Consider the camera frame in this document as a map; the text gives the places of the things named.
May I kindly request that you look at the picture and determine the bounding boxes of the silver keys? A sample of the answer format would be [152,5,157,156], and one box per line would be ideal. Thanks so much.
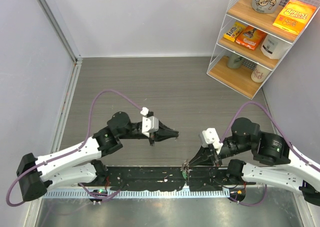
[180,159,190,181]

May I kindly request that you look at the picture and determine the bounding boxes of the white slotted cable duct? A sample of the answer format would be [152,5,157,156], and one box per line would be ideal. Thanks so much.
[43,187,230,199]

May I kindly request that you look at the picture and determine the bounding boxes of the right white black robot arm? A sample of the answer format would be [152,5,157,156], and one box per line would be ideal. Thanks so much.
[181,117,320,206]

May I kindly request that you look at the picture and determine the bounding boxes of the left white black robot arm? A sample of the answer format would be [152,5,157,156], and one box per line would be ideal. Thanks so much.
[16,111,179,202]

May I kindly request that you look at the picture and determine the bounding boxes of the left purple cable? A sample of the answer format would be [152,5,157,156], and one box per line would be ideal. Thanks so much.
[6,90,146,207]

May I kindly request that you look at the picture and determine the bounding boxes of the white labelled pouch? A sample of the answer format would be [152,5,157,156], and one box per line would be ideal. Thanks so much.
[260,34,291,60]

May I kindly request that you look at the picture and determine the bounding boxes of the grey green cup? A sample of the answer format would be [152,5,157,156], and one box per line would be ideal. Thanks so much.
[227,53,245,69]

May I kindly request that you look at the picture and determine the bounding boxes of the cream cup red writing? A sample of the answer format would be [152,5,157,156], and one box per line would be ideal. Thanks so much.
[251,64,271,83]

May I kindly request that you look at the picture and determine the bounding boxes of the aluminium frame rail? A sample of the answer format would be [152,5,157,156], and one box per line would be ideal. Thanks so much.
[37,0,83,65]

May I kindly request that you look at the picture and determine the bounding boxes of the orange snack packet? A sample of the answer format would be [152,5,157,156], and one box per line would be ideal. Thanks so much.
[235,25,267,51]

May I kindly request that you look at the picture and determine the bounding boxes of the yellow candy packet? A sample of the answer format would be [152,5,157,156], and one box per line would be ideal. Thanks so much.
[223,21,247,42]

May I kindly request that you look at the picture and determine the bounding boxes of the purple cable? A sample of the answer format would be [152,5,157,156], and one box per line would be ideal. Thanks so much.
[219,101,320,207]
[6,90,146,207]

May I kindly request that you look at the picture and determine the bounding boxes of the white wire wooden shelf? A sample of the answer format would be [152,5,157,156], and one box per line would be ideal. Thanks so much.
[207,0,320,99]

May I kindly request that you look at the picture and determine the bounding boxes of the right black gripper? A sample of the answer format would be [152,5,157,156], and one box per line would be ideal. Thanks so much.
[187,135,253,166]

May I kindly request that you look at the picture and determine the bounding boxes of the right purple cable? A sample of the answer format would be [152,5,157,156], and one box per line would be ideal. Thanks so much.
[219,101,320,207]

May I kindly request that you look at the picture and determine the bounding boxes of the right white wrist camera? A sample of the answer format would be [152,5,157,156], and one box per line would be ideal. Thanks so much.
[199,128,223,154]

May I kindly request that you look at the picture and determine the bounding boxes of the orange yellow snack box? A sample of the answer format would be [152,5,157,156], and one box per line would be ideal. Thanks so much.
[272,0,316,36]

